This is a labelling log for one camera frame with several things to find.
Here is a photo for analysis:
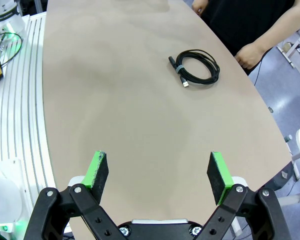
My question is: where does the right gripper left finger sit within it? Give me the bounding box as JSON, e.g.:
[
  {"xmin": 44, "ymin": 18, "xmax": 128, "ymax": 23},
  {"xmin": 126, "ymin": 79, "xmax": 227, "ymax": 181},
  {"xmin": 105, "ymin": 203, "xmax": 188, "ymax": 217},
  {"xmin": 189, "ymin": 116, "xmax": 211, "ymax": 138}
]
[{"xmin": 23, "ymin": 150, "xmax": 124, "ymax": 240}]

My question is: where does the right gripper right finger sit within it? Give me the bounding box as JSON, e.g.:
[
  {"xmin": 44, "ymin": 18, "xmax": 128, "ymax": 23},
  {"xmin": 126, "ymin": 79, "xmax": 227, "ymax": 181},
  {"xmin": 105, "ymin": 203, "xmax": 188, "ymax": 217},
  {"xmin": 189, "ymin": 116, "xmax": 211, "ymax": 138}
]
[{"xmin": 191, "ymin": 150, "xmax": 293, "ymax": 240}]

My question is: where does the black braided USB cable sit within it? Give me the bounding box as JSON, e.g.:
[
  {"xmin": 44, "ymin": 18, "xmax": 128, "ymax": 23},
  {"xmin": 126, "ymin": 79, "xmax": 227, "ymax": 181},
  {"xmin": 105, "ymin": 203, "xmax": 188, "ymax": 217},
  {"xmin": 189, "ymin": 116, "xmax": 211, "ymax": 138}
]
[{"xmin": 167, "ymin": 49, "xmax": 221, "ymax": 89}]

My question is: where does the person's left forearm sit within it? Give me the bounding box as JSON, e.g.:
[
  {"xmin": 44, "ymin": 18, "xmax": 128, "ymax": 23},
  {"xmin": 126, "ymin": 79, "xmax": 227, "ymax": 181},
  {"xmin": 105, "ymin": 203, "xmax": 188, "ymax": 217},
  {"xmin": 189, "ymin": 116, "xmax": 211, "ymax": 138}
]
[{"xmin": 252, "ymin": 3, "xmax": 300, "ymax": 55}]

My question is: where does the person's left hand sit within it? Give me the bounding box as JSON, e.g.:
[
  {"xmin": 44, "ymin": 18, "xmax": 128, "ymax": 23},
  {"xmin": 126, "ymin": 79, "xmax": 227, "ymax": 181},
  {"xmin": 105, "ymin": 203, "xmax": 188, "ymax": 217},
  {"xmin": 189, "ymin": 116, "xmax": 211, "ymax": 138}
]
[{"xmin": 234, "ymin": 42, "xmax": 266, "ymax": 70}]

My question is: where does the person's right hand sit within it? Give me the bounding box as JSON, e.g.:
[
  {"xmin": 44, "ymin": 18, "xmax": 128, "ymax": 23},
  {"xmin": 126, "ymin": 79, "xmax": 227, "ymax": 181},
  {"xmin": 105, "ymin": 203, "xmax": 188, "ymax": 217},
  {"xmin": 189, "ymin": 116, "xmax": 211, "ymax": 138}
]
[{"xmin": 191, "ymin": 0, "xmax": 209, "ymax": 16}]

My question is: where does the white standing desk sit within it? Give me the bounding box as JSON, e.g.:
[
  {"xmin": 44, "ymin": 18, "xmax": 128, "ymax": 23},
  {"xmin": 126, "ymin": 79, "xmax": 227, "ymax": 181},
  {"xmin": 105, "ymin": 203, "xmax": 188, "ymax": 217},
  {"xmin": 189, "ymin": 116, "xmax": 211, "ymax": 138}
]
[{"xmin": 276, "ymin": 23, "xmax": 300, "ymax": 70}]

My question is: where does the person in black T-shirt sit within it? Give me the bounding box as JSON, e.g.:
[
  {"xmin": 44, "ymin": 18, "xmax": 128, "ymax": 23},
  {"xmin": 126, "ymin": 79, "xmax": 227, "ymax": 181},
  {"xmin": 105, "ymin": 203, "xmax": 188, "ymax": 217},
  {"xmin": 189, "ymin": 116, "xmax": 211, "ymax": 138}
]
[{"xmin": 199, "ymin": 0, "xmax": 300, "ymax": 76}]

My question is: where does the white slotted base plate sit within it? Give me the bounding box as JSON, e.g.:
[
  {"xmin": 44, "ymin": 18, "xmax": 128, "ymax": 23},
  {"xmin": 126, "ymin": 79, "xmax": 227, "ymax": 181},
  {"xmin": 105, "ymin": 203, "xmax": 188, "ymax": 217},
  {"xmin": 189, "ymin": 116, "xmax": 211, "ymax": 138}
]
[{"xmin": 0, "ymin": 13, "xmax": 75, "ymax": 240}]

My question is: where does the black control cable loop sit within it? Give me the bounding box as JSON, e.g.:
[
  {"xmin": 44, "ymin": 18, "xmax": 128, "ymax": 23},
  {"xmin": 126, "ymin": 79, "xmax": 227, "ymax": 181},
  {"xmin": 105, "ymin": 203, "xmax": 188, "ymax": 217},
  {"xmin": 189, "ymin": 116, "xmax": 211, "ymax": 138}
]
[{"xmin": 0, "ymin": 31, "xmax": 25, "ymax": 68}]

